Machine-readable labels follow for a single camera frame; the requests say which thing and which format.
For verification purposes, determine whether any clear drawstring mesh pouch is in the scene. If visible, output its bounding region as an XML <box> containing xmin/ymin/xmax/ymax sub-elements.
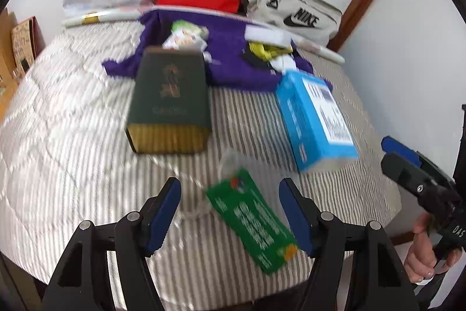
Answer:
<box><xmin>176</xmin><ymin>148</ymin><xmax>262</xmax><ymax>224</ymax></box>

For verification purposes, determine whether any green fruit store packet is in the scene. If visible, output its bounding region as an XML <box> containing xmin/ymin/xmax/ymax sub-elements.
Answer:
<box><xmin>206</xmin><ymin>169</ymin><xmax>298</xmax><ymax>274</ymax></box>

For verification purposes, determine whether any white and mint sock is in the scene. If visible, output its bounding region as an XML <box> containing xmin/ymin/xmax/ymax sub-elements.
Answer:
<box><xmin>269</xmin><ymin>55</ymin><xmax>298</xmax><ymax>74</ymax></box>

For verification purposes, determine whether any yellow black mesh pouch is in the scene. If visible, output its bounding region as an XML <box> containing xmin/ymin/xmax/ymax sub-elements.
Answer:
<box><xmin>248</xmin><ymin>42</ymin><xmax>293</xmax><ymax>62</ymax></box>

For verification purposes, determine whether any white sponge block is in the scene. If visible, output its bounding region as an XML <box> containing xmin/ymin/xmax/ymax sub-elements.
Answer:
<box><xmin>244</xmin><ymin>24</ymin><xmax>292</xmax><ymax>48</ymax></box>

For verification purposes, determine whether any fruit print wet wipe packet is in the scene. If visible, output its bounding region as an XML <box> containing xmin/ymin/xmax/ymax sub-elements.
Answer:
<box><xmin>162</xmin><ymin>30</ymin><xmax>208</xmax><ymax>53</ymax></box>

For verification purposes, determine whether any green pocket tissue pack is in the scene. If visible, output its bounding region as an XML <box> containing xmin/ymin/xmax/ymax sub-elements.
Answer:
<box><xmin>171</xmin><ymin>20</ymin><xmax>209</xmax><ymax>40</ymax></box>

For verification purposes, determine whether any person's right hand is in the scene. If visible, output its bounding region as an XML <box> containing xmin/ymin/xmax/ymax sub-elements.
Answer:
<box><xmin>403</xmin><ymin>211</ymin><xmax>464</xmax><ymax>284</ymax></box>

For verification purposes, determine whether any blue tissue pack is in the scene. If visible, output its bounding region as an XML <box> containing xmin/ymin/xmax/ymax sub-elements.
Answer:
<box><xmin>276</xmin><ymin>71</ymin><xmax>358</xmax><ymax>173</ymax></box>

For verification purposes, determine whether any dark green tea tin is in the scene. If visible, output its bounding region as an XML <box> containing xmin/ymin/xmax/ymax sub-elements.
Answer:
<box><xmin>126</xmin><ymin>47</ymin><xmax>212</xmax><ymax>155</ymax></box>

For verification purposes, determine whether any striped quilted mattress pad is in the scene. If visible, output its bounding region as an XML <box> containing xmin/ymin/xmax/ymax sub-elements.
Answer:
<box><xmin>0</xmin><ymin>20</ymin><xmax>403</xmax><ymax>311</ymax></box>

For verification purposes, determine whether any rolled printed paper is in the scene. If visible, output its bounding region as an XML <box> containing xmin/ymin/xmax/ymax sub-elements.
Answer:
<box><xmin>61</xmin><ymin>5</ymin><xmax>346</xmax><ymax>66</ymax></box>

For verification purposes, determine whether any purple towel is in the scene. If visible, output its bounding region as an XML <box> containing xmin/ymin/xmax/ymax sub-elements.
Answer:
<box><xmin>102</xmin><ymin>9</ymin><xmax>314</xmax><ymax>92</ymax></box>

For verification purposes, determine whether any grey Nike waist bag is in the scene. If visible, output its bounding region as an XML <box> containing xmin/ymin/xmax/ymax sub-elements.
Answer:
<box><xmin>243</xmin><ymin>0</ymin><xmax>342</xmax><ymax>47</ymax></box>

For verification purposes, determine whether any wooden bed headboard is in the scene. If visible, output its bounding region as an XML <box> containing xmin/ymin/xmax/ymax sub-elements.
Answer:
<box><xmin>0</xmin><ymin>8</ymin><xmax>17</xmax><ymax>96</ymax></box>

